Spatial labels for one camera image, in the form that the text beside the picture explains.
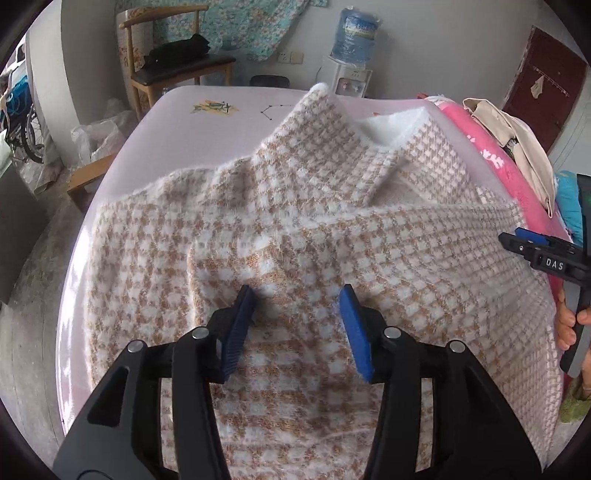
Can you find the beige white houndstooth coat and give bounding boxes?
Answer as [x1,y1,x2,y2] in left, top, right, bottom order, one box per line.
[84,85,562,479]

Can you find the pale pink bed sheet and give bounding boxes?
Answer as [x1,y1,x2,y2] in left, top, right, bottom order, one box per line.
[55,84,514,437]

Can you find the wheelchair with blue seat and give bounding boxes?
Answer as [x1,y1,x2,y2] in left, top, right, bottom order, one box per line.
[0,43,46,165]

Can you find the dark grey cabinet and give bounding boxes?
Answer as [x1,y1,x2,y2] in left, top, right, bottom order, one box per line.
[0,165,48,304]

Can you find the wooden chair with dark seat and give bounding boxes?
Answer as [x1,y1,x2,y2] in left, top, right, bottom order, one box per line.
[118,4,236,120]

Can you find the clear plastic bag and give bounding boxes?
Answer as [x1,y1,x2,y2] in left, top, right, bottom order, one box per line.
[71,99,137,165]

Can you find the person's right hand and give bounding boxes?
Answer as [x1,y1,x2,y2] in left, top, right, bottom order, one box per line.
[555,289,591,400]

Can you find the teal blue garment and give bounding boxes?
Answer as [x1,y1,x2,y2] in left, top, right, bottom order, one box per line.
[556,171,584,247]

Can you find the green fluffy garment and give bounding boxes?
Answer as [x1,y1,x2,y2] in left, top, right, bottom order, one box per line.
[559,376,590,424]

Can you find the white water dispenser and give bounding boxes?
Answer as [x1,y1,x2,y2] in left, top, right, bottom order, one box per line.
[317,56,373,98]

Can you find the small wooden stool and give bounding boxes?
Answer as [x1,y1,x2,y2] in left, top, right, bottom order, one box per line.
[67,154,116,214]

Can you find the cream beige garment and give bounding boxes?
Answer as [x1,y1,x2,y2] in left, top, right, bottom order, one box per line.
[463,98,557,218]

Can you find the black clothing on chair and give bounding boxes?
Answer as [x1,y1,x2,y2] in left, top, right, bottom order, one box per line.
[144,34,211,70]

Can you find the pink floral blanket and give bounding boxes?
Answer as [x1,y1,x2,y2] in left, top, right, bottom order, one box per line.
[417,94,574,388]

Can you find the blue water bottle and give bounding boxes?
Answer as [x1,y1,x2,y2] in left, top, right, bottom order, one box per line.
[331,7,381,65]

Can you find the teal floral hanging cloth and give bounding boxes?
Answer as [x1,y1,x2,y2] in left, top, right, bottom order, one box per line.
[115,0,329,62]

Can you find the white wall socket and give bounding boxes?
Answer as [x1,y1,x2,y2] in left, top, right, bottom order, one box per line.
[276,51,304,65]

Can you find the dark red door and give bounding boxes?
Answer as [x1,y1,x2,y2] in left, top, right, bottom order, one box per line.
[503,28,587,151]

